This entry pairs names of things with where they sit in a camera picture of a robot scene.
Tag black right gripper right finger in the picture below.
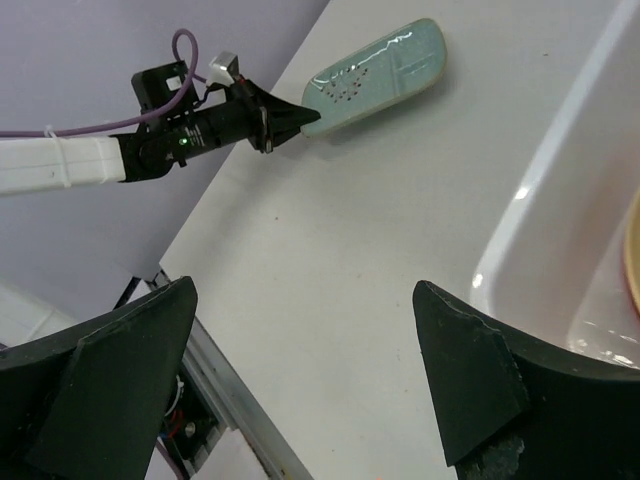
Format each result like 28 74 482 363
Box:
412 281 639 479

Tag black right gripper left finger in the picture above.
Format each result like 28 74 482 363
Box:
1 277 198 479

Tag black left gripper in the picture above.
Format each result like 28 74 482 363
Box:
130 74 321 182

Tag pale green rectangular dish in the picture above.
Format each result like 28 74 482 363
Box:
301 18 448 138

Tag tan round plate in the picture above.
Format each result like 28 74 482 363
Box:
622 191 639 318

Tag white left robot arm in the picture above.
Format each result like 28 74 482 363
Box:
1 61 321 195

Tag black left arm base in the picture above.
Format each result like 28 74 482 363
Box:
159 365 220 479

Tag white plastic bin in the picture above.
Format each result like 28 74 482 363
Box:
470 1 639 368

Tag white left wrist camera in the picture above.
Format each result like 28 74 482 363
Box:
205 51 241 87

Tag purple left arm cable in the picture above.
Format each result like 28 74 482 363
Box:
0 29 201 139

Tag aluminium table frame rail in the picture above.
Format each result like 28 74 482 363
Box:
158 319 312 479

